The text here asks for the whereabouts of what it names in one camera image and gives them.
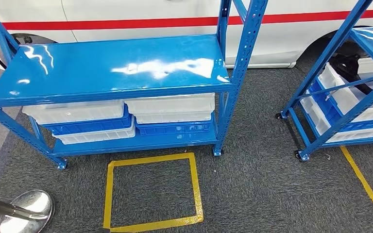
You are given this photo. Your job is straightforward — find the black parts in bin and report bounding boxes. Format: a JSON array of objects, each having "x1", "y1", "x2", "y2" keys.
[{"x1": 329, "y1": 54, "x2": 373, "y2": 107}]

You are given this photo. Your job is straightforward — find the blue plastic bin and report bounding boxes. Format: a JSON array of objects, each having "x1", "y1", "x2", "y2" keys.
[
  {"x1": 43, "y1": 106, "x2": 134, "y2": 136},
  {"x1": 135, "y1": 120, "x2": 213, "y2": 136},
  {"x1": 308, "y1": 80, "x2": 373, "y2": 133}
]

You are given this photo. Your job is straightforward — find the white car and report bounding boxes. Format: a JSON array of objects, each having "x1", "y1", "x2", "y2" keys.
[{"x1": 0, "y1": 0, "x2": 373, "y2": 70}]

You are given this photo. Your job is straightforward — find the red barrier tape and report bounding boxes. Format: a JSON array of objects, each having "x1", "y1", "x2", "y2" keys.
[{"x1": 1, "y1": 9, "x2": 373, "y2": 32}]

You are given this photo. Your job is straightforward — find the blue metal shelf rack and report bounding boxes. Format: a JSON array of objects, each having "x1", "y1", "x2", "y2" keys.
[{"x1": 0, "y1": 0, "x2": 269, "y2": 170}]

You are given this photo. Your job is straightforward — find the yellow floor tape square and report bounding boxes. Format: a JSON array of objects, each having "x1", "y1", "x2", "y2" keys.
[
  {"x1": 102, "y1": 152, "x2": 204, "y2": 233},
  {"x1": 340, "y1": 146, "x2": 373, "y2": 204}
]

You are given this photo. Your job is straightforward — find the white bin with black parts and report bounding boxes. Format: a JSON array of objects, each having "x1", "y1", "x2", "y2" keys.
[{"x1": 317, "y1": 58, "x2": 373, "y2": 123}]

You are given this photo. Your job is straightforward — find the chrome stanchion post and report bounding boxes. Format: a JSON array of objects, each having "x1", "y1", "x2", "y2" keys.
[{"x1": 0, "y1": 189, "x2": 55, "y2": 233}]

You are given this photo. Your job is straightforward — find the blue wheeled rack with bins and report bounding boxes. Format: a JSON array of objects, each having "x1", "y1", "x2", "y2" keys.
[{"x1": 275, "y1": 0, "x2": 373, "y2": 162}]

